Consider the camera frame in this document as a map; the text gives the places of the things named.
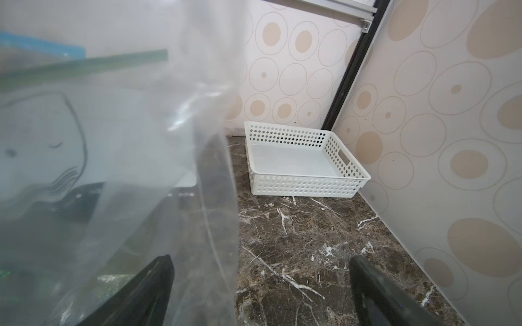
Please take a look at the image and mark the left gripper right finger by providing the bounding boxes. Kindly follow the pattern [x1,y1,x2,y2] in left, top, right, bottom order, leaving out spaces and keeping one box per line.
[349,255,443,326]

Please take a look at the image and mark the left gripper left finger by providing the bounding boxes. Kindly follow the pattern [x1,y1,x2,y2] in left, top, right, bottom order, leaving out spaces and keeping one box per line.
[80,255,175,326]

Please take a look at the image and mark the clear zip-top bag blue slider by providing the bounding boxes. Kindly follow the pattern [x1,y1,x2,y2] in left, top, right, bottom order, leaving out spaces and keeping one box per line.
[1,1,246,325]

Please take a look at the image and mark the green-zip bag with pineapple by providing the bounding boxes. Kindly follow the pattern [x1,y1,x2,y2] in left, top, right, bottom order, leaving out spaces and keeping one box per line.
[1,49,169,93]

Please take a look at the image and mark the blue-zip bag with pineapple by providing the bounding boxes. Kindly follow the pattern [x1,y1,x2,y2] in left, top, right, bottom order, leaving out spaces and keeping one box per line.
[1,32,86,60]

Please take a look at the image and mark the white perforated plastic basket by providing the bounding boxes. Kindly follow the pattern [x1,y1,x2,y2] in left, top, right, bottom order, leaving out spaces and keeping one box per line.
[244,121,371,198]

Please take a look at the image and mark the right black frame post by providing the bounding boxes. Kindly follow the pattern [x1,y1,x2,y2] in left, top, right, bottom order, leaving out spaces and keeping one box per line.
[321,0,394,131]

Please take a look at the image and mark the horizontal aluminium frame bar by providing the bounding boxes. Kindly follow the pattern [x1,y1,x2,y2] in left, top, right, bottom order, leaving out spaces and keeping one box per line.
[269,0,377,21]

